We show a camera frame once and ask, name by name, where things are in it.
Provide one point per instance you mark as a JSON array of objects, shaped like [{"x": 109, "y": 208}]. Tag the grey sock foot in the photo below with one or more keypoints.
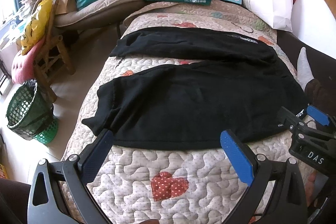
[{"x": 304, "y": 73}]

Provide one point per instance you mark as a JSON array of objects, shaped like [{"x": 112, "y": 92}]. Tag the brown trouser leg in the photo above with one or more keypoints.
[{"x": 320, "y": 98}]

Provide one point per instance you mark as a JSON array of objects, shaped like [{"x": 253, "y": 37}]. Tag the black pants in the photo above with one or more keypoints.
[{"x": 229, "y": 81}]

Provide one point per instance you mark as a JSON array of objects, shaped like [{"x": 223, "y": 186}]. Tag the yellow plastic bag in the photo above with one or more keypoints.
[{"x": 35, "y": 28}]

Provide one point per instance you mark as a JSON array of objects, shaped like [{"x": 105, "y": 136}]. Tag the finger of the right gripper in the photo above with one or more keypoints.
[
  {"x": 318, "y": 115},
  {"x": 288, "y": 120}
]

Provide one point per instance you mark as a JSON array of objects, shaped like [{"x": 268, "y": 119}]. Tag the wooden chair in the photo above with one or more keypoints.
[{"x": 52, "y": 56}]

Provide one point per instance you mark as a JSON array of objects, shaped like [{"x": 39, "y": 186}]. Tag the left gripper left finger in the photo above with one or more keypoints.
[{"x": 93, "y": 156}]

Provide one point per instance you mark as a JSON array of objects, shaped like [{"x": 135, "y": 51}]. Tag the beige lounge chair cushion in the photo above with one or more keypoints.
[{"x": 98, "y": 14}]

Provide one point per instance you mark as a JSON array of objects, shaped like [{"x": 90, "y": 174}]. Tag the pink cushion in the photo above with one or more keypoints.
[{"x": 22, "y": 68}]

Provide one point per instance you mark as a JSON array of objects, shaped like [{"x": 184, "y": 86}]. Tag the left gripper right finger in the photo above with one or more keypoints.
[{"x": 240, "y": 156}]

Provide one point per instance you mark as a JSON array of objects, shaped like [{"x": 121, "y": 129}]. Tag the green mesh waste basket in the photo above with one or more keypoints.
[{"x": 30, "y": 113}]

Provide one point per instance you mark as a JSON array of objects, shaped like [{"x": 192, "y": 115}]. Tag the quilted heart pattern bedspread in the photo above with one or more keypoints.
[{"x": 198, "y": 186}]

